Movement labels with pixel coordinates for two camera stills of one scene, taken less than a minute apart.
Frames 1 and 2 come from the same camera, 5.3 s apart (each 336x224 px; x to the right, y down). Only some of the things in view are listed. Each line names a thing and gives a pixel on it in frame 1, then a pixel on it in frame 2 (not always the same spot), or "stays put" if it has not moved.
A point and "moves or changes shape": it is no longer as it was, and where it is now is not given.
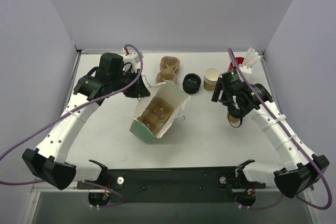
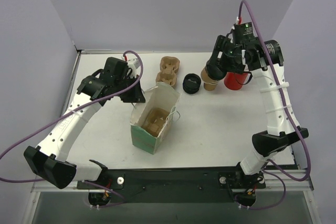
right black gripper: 219,92 → 216,60
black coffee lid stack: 191,83 stays put
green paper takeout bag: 165,91 moves or changes shape
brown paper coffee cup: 234,121 → 206,78
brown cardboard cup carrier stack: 169,66 stays put
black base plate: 200,184 stays put
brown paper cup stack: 210,78 stays put
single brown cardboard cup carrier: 155,115 moves or changes shape
